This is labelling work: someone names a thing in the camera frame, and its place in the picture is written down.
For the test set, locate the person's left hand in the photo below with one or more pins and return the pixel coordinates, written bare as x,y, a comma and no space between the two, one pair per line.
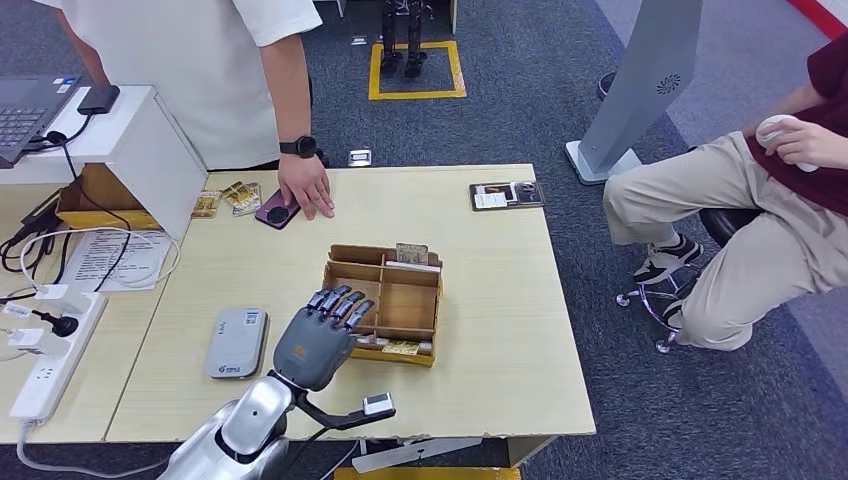
305,185
811,142

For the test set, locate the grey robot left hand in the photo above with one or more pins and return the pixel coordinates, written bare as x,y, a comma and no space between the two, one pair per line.
314,348

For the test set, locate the dark purple smartphone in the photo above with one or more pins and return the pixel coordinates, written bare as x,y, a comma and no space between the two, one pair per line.
275,215

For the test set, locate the white handheld device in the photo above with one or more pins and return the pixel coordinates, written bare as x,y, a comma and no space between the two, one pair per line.
770,124

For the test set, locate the grey card reader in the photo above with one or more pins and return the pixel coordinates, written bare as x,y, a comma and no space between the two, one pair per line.
235,344

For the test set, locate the cardboard organiser box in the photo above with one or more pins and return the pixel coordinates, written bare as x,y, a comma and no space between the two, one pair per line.
407,308

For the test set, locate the person's right forearm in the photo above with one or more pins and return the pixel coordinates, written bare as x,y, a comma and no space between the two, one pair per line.
795,102
86,53

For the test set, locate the person's left forearm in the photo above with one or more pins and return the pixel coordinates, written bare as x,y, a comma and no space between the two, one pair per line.
288,93

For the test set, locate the yellow printed key card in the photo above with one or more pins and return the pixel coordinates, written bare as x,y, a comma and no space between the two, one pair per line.
401,348

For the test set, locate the pale printed upright card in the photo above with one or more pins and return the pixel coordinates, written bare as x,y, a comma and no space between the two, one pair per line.
412,253

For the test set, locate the person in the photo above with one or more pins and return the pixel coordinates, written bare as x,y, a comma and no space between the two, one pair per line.
762,265
185,79

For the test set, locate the small white card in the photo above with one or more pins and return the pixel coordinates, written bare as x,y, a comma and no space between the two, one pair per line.
491,201

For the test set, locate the small dark card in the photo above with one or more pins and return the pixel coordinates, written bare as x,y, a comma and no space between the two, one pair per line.
528,193

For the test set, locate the black wrist watch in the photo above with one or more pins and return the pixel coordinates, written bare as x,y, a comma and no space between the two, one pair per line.
300,147

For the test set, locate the silver floor socket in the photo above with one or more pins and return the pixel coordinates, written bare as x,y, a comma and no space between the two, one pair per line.
358,40
360,158

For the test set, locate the black stool chrome base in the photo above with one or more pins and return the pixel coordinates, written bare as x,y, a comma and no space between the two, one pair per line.
725,225

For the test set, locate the white box stand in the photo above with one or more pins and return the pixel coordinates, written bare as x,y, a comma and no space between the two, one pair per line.
166,159

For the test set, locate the black humanoid robot legs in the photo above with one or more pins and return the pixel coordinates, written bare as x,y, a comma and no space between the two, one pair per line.
389,60

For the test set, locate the grey kiosk stand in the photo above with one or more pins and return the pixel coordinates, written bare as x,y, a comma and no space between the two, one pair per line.
642,79

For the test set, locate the open yellow cardboard box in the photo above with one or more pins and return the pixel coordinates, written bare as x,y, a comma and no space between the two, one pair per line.
99,189

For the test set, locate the dark shoe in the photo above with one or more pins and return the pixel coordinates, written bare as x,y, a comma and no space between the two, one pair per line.
604,86

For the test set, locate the printed paper sheet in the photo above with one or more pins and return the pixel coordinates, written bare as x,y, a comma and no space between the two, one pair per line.
99,265

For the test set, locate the black flat adapter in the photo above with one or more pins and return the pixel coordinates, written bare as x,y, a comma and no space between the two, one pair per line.
98,98

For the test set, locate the desk leg panel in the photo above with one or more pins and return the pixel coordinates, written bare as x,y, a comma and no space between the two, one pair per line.
526,450

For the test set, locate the black plug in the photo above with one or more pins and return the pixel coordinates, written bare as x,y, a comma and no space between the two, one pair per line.
65,325

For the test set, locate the white charger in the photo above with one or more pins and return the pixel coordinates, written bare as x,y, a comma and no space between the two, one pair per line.
56,291

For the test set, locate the black power brick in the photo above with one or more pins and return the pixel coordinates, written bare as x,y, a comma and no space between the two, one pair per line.
40,212

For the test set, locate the white power strip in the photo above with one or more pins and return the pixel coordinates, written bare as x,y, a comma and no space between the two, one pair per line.
46,378

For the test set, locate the dark laptop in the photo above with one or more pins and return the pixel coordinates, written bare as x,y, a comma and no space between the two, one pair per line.
26,112

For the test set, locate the white plug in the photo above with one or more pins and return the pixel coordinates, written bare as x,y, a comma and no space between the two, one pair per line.
26,338

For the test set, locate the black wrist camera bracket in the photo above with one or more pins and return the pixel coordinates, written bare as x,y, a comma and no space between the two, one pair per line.
324,418

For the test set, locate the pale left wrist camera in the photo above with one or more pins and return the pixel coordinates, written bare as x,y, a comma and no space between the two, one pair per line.
379,404

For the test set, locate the white desk bracket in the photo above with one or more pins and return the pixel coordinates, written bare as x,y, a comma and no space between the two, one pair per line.
417,454

